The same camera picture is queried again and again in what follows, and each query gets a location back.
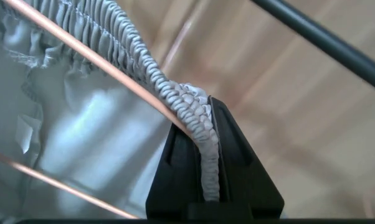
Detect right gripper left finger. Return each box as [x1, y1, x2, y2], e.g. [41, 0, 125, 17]
[145, 123, 207, 219]

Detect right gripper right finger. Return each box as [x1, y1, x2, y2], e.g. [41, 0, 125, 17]
[208, 96, 285, 219]

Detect pale grey shorts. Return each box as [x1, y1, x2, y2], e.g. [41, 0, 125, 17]
[0, 0, 221, 219]

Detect pink clothes hanger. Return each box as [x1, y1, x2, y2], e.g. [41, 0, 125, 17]
[0, 0, 193, 219]

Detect black clothes rack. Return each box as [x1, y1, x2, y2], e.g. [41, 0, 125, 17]
[249, 0, 375, 96]

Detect beige curtain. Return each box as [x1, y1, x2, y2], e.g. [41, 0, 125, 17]
[112, 0, 375, 218]

